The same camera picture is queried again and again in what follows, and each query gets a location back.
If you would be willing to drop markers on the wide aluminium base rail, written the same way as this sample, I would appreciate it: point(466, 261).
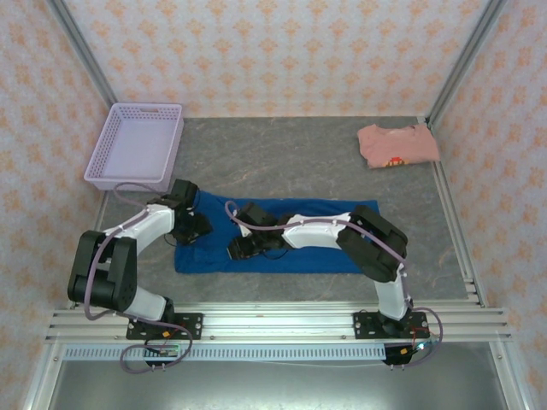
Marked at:
point(278, 324)

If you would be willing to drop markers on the pink folded t-shirt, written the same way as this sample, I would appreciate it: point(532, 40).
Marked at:
point(397, 145)

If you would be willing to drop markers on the aluminium frame post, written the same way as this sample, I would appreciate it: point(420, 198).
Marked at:
point(85, 55)
point(469, 55)

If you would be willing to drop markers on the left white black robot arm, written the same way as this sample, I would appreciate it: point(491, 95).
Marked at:
point(145, 222)

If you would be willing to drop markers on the blue t-shirt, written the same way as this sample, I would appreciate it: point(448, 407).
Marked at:
point(307, 261)

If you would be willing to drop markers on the small controller board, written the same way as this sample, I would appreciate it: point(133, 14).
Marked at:
point(406, 351)
point(168, 351)

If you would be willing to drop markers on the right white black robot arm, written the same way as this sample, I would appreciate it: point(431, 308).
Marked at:
point(316, 235)

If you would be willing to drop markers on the lavender plastic basket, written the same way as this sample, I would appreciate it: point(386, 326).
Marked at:
point(132, 145)

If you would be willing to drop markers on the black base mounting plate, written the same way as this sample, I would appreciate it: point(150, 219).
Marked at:
point(363, 324)
point(194, 324)

